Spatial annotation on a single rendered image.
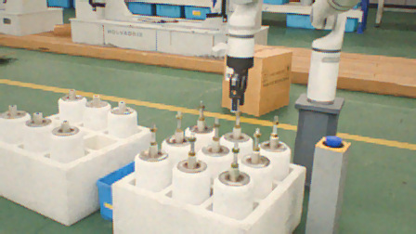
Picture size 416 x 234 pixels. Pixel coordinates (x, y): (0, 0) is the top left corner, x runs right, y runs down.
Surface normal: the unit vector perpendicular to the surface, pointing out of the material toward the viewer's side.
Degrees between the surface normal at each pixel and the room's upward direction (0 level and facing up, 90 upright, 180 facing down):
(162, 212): 90
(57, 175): 90
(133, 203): 90
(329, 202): 90
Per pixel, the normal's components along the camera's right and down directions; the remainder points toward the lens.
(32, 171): -0.53, 0.25
